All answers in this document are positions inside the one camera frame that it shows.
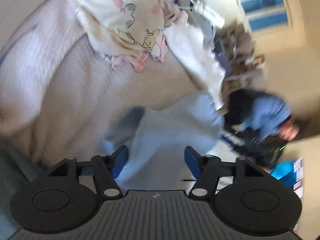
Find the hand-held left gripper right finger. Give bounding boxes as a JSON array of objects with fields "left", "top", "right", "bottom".
[{"left": 184, "top": 146, "right": 272, "bottom": 200}]

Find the pink garment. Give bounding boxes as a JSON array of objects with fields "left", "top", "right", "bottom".
[{"left": 110, "top": 34, "right": 168, "bottom": 73}]

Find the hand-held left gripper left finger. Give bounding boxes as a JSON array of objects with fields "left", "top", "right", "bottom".
[{"left": 47, "top": 145, "right": 129, "bottom": 200}]

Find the bright blue bag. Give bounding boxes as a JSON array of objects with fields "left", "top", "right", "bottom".
[{"left": 270, "top": 160, "right": 303, "bottom": 189}]

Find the white power strip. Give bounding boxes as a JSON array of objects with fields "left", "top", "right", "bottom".
[{"left": 192, "top": 2, "right": 225, "bottom": 29}]

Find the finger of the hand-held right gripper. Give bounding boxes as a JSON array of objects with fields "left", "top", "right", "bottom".
[{"left": 220, "top": 133, "right": 241, "bottom": 153}]

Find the window with blue panes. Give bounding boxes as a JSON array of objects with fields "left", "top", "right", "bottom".
[{"left": 237, "top": 0, "right": 294, "bottom": 33}]

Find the cream cartoon print garment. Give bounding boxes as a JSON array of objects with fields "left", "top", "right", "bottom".
[{"left": 66, "top": 0, "right": 180, "bottom": 63}]

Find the white sweater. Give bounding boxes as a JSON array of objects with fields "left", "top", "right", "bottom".
[{"left": 164, "top": 12, "right": 227, "bottom": 110}]

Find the light blue garment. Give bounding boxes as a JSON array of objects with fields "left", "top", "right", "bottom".
[{"left": 102, "top": 91, "right": 225, "bottom": 192}]

